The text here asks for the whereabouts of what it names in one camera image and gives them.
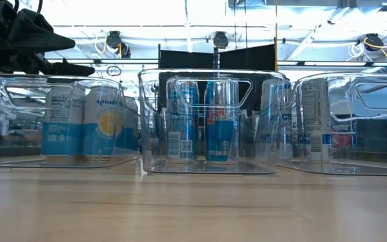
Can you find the black aluminium table frame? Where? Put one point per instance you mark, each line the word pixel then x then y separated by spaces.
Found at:
pixel 129 61

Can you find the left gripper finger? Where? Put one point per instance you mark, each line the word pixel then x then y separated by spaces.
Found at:
pixel 42 38
pixel 69 70

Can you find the blue white sparkling water can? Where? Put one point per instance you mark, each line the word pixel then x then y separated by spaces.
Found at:
pixel 106 134
pixel 62 134
pixel 132 127

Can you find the slim blue silver energy can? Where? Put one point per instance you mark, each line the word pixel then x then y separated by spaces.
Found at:
pixel 222 134
pixel 181 127

